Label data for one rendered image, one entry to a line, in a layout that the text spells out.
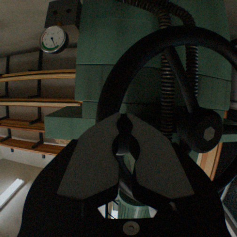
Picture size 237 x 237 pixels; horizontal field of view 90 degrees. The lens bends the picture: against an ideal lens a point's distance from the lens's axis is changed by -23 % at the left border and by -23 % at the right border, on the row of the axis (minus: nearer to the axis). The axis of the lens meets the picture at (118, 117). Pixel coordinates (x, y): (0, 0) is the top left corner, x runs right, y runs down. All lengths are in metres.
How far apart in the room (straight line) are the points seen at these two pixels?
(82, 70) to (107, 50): 0.08
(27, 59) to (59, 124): 3.27
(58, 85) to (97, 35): 2.81
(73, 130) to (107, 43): 0.23
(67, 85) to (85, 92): 2.71
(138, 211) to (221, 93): 0.52
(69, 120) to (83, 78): 0.11
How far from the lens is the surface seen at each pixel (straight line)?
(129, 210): 0.67
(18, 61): 3.79
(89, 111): 0.37
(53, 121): 0.40
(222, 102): 0.47
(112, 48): 0.37
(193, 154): 0.34
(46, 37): 0.35
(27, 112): 3.61
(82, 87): 0.37
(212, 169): 2.17
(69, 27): 0.39
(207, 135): 0.21
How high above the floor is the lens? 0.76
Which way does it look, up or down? 11 degrees up
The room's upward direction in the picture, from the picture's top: 177 degrees counter-clockwise
